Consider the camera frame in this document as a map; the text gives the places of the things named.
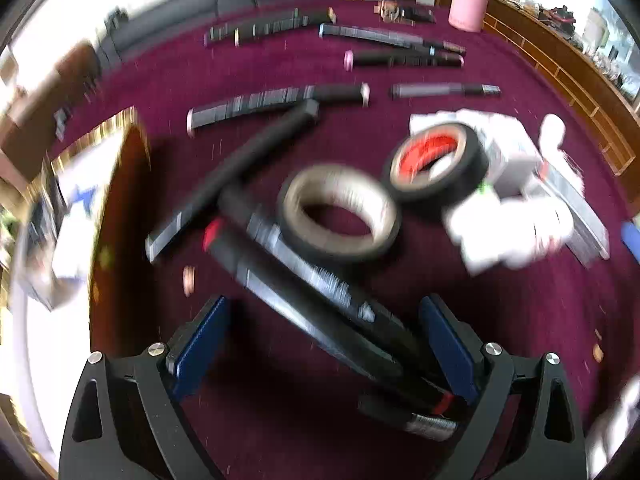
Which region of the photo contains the brown wooden furniture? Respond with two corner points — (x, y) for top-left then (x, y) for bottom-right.
(0, 42), (103, 183)

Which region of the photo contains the black marker with silver end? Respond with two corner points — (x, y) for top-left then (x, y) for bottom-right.
(359, 396), (459, 442)

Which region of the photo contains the black tape roll red core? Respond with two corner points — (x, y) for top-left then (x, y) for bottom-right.
(382, 122), (490, 206)

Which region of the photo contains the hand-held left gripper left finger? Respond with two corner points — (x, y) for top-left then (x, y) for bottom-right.
(59, 295), (232, 480)

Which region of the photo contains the black marker with blue end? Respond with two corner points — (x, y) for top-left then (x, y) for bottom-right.
(319, 23), (467, 57)

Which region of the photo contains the long grey packet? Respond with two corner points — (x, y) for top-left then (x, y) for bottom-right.
(539, 160), (612, 267)

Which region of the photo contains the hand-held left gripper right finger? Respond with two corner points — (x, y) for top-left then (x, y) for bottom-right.
(417, 295), (588, 480)

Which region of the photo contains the black tape roll beige core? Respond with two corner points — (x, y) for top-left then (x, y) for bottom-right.
(276, 162), (402, 266)

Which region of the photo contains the maroon tablecloth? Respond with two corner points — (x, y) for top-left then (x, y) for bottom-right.
(50, 0), (640, 480)

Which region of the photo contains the long black marker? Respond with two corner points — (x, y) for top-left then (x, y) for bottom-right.
(146, 100), (321, 263)

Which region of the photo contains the small black box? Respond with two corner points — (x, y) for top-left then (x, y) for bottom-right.
(375, 0), (437, 26)

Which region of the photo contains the gold-rimmed white tray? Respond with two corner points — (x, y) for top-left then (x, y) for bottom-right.
(7, 106), (152, 313)

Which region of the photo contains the black marker with pink cap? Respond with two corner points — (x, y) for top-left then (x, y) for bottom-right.
(343, 49), (465, 71)

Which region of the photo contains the wooden cabinet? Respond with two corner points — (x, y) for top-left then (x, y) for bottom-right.
(481, 0), (640, 177)

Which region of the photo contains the black marker with red cap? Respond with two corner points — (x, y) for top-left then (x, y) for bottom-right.
(204, 220), (457, 413)

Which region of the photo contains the black marker with grey barrel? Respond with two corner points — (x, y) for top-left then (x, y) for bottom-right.
(390, 82), (502, 100)

